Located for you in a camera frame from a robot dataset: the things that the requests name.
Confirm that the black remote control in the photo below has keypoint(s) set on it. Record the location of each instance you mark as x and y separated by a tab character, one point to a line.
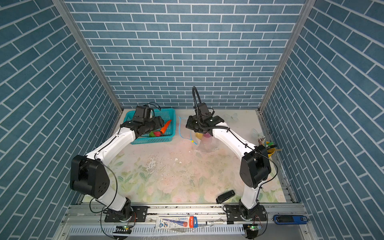
225	196

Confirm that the teal plastic basket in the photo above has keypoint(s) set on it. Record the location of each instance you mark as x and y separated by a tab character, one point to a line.
167	114

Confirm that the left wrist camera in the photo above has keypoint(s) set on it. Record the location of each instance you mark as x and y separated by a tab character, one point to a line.
143	114

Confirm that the blue black handheld tool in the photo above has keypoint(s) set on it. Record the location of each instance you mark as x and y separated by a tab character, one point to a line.
290	220

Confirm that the clear zip top bag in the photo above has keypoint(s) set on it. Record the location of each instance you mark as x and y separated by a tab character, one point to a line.
201	142

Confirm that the yellow toy lemon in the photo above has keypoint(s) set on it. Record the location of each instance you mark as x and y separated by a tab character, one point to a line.
199	135

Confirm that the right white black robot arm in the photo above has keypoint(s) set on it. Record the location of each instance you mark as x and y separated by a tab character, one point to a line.
255	164

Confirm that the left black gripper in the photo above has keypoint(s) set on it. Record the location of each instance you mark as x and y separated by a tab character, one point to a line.
158	122

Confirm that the red white blue package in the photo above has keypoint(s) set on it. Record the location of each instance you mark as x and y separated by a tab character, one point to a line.
181	222

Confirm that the yellow pencil cup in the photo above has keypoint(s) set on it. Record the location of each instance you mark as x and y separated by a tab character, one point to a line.
270	146

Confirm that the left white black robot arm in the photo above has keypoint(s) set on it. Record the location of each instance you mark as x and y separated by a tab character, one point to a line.
89	174

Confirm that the aluminium mounting rail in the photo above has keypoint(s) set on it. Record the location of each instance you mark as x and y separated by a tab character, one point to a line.
213	219

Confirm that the orange toy carrot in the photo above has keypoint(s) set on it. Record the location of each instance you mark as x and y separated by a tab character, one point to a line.
165	127

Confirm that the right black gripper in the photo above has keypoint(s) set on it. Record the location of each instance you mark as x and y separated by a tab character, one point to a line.
189	123

